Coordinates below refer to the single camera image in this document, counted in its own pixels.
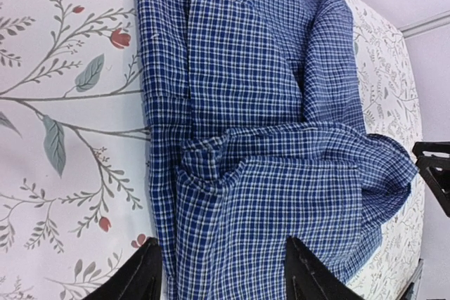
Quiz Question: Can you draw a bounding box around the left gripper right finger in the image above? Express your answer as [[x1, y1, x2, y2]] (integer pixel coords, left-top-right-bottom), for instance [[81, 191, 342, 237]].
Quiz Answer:
[[284, 237, 362, 300]]

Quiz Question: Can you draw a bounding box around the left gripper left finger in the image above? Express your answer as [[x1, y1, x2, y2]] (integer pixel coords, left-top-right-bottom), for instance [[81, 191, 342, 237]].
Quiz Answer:
[[84, 237, 162, 300]]

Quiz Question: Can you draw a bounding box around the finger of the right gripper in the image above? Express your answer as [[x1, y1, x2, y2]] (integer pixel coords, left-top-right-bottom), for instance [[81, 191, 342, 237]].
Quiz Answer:
[[416, 157, 449, 216], [412, 141, 450, 157]]

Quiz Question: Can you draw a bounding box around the blue plaid long sleeve shirt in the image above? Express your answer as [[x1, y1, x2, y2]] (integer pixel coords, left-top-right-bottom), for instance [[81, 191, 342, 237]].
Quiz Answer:
[[136, 0, 417, 299]]

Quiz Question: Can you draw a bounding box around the floral patterned table mat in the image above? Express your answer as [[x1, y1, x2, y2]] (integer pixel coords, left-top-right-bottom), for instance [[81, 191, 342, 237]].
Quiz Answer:
[[1, 0, 424, 299]]

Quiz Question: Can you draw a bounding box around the right aluminium corner post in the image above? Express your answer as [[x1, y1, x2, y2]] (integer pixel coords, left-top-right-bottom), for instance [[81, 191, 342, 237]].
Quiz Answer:
[[399, 11, 449, 39]]

